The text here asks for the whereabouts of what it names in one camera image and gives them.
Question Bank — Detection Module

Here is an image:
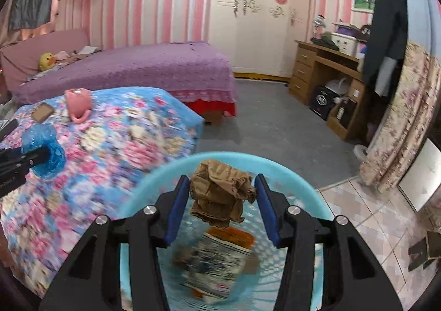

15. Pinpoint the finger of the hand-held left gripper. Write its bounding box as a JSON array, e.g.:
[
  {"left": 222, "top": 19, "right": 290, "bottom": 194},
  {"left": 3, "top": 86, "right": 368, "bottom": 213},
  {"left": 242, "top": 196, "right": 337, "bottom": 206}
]
[{"left": 0, "top": 146, "right": 49, "bottom": 177}]

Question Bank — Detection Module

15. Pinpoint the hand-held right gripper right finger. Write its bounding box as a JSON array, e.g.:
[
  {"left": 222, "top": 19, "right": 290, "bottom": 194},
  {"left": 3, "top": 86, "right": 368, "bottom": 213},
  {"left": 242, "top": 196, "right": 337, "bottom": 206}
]
[{"left": 254, "top": 173, "right": 404, "bottom": 311}]

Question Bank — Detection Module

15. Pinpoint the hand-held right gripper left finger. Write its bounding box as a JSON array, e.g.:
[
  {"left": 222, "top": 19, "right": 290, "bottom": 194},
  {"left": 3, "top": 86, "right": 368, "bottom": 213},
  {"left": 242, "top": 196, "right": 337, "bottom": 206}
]
[{"left": 39, "top": 175, "right": 192, "bottom": 311}]

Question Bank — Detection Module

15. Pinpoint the blue plastic bag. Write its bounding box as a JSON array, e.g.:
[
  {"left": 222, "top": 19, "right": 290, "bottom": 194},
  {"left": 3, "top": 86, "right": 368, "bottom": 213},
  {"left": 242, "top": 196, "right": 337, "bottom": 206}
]
[{"left": 21, "top": 123, "right": 67, "bottom": 180}]

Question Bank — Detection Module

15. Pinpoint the light blue plastic basket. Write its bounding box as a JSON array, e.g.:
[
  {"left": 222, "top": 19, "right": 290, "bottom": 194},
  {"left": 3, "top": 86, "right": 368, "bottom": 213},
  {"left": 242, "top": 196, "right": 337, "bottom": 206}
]
[{"left": 119, "top": 152, "right": 326, "bottom": 311}]

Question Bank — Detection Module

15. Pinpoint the tan ruffled cloth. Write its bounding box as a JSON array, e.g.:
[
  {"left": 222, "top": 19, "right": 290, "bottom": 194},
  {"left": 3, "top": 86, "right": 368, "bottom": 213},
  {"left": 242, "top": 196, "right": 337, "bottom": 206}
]
[{"left": 189, "top": 159, "right": 257, "bottom": 229}]

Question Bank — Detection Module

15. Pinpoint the small brown cardboard box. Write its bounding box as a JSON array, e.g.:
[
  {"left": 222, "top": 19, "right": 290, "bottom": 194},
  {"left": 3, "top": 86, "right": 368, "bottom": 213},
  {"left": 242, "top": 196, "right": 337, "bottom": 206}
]
[{"left": 172, "top": 249, "right": 260, "bottom": 275}]

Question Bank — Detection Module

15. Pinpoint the black wallet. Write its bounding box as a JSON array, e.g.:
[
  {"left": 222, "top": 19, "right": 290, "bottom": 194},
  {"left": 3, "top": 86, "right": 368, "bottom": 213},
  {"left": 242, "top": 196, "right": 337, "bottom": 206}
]
[{"left": 0, "top": 120, "right": 18, "bottom": 141}]

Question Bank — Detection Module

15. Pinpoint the flat brown cardboard sheet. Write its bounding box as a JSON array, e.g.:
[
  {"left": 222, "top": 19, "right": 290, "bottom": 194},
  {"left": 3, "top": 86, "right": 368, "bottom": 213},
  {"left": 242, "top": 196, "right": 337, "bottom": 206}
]
[{"left": 30, "top": 102, "right": 56, "bottom": 123}]

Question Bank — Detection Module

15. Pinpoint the pink mug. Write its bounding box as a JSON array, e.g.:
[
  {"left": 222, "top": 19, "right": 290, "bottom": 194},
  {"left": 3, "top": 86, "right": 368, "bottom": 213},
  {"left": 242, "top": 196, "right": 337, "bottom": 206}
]
[{"left": 65, "top": 89, "right": 93, "bottom": 124}]

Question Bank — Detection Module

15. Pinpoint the yellow duck plush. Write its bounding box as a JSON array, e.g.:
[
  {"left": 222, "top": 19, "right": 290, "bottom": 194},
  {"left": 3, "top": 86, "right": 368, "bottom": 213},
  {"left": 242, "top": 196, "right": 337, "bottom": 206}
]
[{"left": 39, "top": 52, "right": 56, "bottom": 71}]

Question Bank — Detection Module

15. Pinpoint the white bucket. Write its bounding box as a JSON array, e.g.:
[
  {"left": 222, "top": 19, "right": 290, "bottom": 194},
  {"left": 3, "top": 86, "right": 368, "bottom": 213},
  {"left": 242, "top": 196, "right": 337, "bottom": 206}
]
[{"left": 353, "top": 144, "right": 371, "bottom": 163}]

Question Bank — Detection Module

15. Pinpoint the pink headboard cover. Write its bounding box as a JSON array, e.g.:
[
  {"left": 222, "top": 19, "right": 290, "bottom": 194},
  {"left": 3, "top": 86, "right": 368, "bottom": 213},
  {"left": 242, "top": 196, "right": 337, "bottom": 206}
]
[{"left": 0, "top": 28, "right": 91, "bottom": 91}]

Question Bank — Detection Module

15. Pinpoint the open cardboard box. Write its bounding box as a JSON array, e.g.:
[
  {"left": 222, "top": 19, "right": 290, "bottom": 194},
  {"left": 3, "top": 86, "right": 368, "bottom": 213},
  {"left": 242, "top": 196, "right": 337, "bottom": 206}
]
[{"left": 327, "top": 97, "right": 359, "bottom": 141}]

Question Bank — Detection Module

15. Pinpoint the white appliance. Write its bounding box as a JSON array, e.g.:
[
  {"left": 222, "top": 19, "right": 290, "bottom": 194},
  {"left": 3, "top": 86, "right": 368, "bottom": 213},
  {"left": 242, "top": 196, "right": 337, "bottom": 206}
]
[{"left": 326, "top": 77, "right": 352, "bottom": 94}]

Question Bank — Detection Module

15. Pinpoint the wooden desk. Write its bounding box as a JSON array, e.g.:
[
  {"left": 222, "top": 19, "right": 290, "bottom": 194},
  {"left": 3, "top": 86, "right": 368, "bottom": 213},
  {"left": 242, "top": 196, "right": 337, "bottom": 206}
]
[{"left": 289, "top": 40, "right": 371, "bottom": 141}]

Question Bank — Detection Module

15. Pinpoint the purple dotted bed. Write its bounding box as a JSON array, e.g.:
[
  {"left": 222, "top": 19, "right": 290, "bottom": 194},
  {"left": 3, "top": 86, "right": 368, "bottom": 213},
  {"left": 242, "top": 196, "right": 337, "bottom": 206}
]
[{"left": 12, "top": 41, "right": 238, "bottom": 118}]

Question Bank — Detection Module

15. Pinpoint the white board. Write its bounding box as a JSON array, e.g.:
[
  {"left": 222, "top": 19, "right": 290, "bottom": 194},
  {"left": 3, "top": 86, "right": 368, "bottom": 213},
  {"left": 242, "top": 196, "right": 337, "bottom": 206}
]
[{"left": 398, "top": 137, "right": 441, "bottom": 211}]

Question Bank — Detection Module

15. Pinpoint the floral curtain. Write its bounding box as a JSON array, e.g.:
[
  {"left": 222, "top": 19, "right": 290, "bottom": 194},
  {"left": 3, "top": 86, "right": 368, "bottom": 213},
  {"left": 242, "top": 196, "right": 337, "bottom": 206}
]
[{"left": 358, "top": 40, "right": 441, "bottom": 192}]

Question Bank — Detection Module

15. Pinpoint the small dark cardboard box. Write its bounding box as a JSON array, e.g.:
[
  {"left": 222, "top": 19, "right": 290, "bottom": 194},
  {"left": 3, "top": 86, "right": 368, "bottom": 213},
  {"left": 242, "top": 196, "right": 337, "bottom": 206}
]
[{"left": 408, "top": 230, "right": 441, "bottom": 272}]

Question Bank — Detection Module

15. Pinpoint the white wardrobe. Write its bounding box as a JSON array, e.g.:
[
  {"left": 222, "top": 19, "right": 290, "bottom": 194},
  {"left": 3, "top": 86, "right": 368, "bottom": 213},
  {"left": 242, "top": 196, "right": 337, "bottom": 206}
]
[{"left": 210, "top": 0, "right": 311, "bottom": 79}]

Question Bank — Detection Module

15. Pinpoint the dark green cloth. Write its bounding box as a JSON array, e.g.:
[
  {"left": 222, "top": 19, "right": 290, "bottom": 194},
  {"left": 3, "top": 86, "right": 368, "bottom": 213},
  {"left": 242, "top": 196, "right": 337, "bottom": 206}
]
[{"left": 312, "top": 35, "right": 340, "bottom": 51}]

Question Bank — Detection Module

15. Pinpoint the white storage box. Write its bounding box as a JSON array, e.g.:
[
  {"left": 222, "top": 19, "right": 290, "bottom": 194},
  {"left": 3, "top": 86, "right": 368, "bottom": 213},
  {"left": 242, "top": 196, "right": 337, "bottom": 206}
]
[{"left": 331, "top": 33, "right": 359, "bottom": 57}]

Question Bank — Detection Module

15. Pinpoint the desk lamp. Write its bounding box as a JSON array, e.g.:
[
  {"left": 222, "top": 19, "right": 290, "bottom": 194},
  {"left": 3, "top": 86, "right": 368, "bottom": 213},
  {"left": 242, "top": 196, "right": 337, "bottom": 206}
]
[{"left": 312, "top": 15, "right": 326, "bottom": 43}]

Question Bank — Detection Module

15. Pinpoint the purple box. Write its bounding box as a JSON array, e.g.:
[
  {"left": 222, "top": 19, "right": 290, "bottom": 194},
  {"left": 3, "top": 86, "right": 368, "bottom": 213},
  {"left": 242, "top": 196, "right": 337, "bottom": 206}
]
[{"left": 332, "top": 22, "right": 362, "bottom": 36}]

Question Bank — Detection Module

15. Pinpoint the hanging dark coat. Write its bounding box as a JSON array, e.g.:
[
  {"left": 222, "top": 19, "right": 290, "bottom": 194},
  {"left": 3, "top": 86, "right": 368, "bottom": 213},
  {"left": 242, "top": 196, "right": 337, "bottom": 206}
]
[{"left": 362, "top": 0, "right": 409, "bottom": 105}]

